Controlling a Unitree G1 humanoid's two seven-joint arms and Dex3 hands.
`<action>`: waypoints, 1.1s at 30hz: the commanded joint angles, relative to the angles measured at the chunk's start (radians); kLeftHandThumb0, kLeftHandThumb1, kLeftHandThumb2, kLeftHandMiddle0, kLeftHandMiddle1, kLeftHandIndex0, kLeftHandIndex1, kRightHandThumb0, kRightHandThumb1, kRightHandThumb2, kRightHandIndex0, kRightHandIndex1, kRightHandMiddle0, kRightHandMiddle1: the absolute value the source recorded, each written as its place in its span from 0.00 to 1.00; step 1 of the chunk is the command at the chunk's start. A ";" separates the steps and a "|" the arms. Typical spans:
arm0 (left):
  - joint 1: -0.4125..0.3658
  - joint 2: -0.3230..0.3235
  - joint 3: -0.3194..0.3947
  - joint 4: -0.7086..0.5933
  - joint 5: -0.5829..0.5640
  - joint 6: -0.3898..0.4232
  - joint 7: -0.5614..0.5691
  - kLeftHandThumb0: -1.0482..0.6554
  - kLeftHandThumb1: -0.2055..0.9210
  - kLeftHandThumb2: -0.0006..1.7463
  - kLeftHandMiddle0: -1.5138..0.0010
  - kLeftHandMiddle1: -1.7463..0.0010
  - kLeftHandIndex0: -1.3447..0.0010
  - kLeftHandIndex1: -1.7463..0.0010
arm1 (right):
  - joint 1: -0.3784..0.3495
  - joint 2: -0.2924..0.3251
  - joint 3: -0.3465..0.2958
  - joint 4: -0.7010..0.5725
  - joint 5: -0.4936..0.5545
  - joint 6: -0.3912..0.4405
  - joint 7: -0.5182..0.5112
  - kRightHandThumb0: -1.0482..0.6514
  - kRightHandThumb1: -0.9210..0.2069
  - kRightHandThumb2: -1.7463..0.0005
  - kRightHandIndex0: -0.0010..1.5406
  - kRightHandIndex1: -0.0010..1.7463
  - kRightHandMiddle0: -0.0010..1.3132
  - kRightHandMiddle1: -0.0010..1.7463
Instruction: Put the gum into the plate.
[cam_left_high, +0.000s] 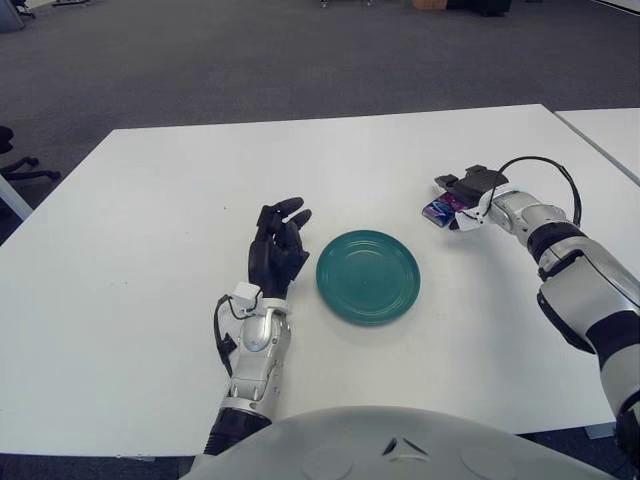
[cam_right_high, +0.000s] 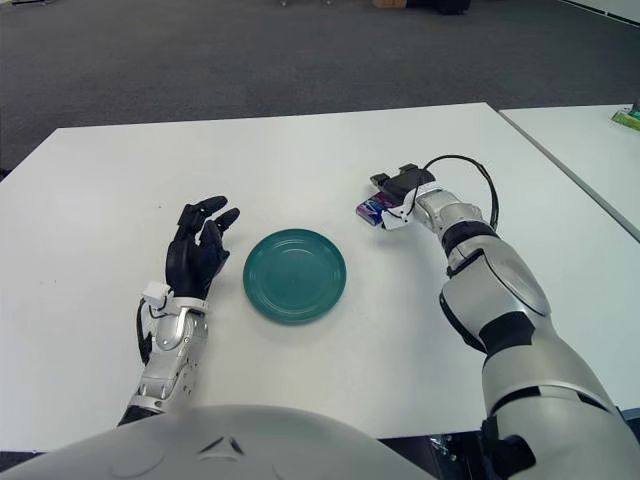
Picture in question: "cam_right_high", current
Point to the brown cardboard box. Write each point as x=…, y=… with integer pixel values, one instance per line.
x=389, y=3

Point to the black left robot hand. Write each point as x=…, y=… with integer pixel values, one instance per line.
x=192, y=260

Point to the grey robot torso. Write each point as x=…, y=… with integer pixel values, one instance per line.
x=150, y=450

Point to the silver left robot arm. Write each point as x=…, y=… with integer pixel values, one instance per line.
x=170, y=350

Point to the white neighbouring table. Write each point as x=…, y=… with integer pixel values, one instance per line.
x=575, y=145

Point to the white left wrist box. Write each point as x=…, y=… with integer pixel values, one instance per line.
x=155, y=292

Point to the black bulky bag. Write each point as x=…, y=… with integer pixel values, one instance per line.
x=440, y=5

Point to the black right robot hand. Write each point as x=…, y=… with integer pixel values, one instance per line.
x=410, y=180

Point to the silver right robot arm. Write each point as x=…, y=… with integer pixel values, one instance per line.
x=500, y=280

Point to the green small box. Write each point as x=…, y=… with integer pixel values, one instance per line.
x=627, y=119

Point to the green round plate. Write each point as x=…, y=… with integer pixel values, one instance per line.
x=295, y=277

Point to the purple blue gum pack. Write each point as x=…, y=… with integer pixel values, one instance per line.
x=372, y=209

